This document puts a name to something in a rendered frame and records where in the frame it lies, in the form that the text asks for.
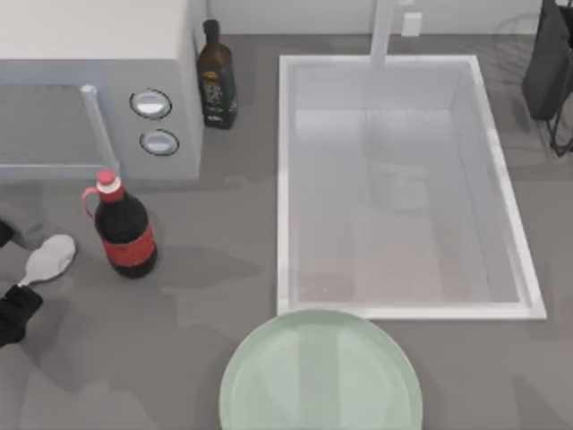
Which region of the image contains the pale grey rounded box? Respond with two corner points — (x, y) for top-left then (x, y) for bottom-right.
(19, 234), (78, 288)

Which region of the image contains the dark bottle with red cap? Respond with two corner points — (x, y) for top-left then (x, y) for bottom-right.
(81, 168), (159, 280)

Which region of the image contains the grey microwave door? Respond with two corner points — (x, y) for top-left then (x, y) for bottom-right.
(0, 83), (121, 181)

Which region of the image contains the small silver microwave knob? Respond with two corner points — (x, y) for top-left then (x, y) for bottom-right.
(139, 128), (181, 159)

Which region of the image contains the large silver microwave knob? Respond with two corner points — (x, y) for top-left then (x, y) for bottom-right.
(128, 88), (174, 122)

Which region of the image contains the dark olive oil bottle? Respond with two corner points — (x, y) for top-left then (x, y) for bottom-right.
(196, 19), (239, 132)

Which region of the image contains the pale microwave oven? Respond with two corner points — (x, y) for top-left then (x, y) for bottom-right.
(0, 0), (208, 183)

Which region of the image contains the pale green plate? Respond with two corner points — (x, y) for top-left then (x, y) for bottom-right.
(218, 307), (424, 430)

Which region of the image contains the white sink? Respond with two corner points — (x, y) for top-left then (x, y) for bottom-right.
(275, 54), (549, 322)

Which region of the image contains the tall white tap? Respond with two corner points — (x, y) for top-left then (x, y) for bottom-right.
(368, 0), (406, 69)

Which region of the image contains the pale microwave door handle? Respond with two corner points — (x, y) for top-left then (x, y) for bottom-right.
(79, 84), (122, 175)

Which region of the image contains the white wall socket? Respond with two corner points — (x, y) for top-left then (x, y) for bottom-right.
(400, 11), (423, 38)

